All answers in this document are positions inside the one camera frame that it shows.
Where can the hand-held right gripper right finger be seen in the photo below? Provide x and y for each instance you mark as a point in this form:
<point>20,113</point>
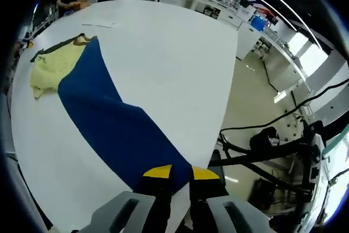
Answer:
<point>240,219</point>

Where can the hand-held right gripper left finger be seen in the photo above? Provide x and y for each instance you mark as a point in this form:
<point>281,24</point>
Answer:
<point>128,216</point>

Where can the yellow black blue garment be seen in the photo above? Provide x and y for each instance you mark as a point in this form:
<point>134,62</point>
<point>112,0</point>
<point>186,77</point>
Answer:
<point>114,118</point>

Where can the white template strip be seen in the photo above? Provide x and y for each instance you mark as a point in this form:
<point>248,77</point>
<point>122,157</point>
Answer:
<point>99,25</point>

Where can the black bag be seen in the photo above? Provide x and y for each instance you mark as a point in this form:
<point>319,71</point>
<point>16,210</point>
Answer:
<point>263,138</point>

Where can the blue container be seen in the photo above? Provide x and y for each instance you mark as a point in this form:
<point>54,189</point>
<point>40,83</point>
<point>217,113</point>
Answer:
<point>257,23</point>

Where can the black stand frame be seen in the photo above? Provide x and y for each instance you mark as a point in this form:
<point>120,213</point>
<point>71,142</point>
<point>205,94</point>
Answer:
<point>261,156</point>

